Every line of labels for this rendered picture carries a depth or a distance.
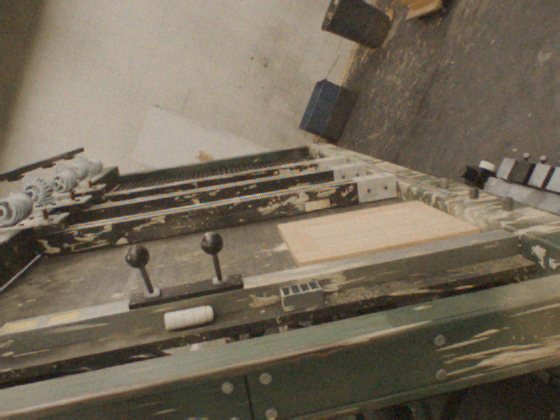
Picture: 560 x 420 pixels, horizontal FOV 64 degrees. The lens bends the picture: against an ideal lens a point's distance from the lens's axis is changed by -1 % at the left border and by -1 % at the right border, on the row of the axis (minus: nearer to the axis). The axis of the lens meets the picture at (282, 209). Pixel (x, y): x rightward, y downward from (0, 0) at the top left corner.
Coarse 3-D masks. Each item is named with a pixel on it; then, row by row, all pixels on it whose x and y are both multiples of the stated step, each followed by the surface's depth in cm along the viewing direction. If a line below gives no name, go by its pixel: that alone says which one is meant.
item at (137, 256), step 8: (136, 248) 71; (144, 248) 72; (128, 256) 71; (136, 256) 70; (144, 256) 71; (136, 264) 71; (144, 264) 72; (144, 272) 74; (144, 280) 76; (152, 288) 78; (144, 296) 78; (152, 296) 78
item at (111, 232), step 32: (288, 192) 137; (320, 192) 138; (352, 192) 139; (384, 192) 141; (0, 224) 131; (32, 224) 125; (64, 224) 130; (96, 224) 130; (128, 224) 131; (160, 224) 132; (192, 224) 133; (224, 224) 135
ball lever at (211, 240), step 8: (208, 232) 73; (208, 240) 72; (216, 240) 72; (208, 248) 72; (216, 248) 72; (216, 256) 75; (216, 264) 77; (216, 272) 78; (216, 280) 80; (224, 280) 80
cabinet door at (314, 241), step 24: (336, 216) 123; (360, 216) 121; (384, 216) 118; (408, 216) 115; (432, 216) 112; (288, 240) 109; (312, 240) 106; (336, 240) 105; (360, 240) 103; (384, 240) 100; (408, 240) 97; (432, 240) 97; (312, 264) 94
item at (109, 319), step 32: (384, 256) 85; (416, 256) 83; (448, 256) 84; (480, 256) 85; (256, 288) 80; (64, 320) 76; (96, 320) 76; (128, 320) 77; (160, 320) 78; (0, 352) 75
